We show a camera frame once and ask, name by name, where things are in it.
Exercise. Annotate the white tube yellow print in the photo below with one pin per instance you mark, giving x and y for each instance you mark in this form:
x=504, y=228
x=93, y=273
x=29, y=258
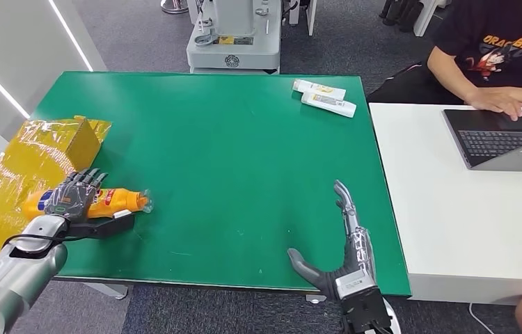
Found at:
x=319, y=88

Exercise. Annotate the person's right forearm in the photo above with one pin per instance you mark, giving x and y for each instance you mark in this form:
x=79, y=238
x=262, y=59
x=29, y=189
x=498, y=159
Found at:
x=447, y=73

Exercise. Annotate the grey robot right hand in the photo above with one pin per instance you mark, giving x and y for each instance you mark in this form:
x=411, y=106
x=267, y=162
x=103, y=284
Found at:
x=358, y=258

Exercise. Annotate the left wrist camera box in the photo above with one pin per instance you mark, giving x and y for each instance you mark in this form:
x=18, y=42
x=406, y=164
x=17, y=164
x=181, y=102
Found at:
x=104, y=227

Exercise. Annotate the white tube grey label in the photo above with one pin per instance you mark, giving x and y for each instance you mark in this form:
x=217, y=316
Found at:
x=330, y=104

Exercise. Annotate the yellow taped cardboard box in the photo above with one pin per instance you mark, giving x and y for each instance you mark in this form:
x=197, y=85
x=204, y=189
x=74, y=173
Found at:
x=16, y=184

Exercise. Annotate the orange detergent bottle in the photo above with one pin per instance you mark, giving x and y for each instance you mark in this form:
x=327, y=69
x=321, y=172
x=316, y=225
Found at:
x=118, y=203

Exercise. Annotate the grey laptop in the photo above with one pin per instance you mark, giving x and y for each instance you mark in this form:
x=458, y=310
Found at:
x=494, y=137

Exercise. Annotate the grey table leg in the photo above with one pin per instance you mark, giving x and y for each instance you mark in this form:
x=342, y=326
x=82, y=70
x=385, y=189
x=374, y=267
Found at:
x=109, y=289

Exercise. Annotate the white furniture panel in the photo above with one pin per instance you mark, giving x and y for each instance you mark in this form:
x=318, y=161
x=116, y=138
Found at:
x=427, y=16
x=309, y=16

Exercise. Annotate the black chair legs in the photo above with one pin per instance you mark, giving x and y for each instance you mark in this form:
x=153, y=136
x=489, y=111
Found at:
x=399, y=14

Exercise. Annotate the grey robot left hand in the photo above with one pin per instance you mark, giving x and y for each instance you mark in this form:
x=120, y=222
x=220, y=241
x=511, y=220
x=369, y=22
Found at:
x=72, y=200

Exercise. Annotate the person's right hand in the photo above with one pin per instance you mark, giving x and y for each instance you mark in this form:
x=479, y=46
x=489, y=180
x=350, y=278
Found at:
x=494, y=102

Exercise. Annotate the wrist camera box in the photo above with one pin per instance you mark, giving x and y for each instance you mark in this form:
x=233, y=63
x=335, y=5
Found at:
x=104, y=227
x=362, y=304

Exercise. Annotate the grey machine base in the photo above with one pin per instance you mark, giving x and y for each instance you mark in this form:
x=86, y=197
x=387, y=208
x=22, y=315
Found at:
x=234, y=50

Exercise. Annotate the person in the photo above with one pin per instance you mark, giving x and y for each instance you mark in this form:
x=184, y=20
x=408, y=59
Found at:
x=496, y=50

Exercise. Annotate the chrome stand base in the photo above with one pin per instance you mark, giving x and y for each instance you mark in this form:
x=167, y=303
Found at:
x=174, y=5

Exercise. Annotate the metal table foot bracket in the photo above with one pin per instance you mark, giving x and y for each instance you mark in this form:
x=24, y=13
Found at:
x=315, y=298

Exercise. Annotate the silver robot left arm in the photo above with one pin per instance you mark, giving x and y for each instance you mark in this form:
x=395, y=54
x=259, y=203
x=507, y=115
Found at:
x=12, y=281

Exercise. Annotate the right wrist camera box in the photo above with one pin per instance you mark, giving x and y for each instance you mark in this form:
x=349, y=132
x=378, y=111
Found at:
x=362, y=304

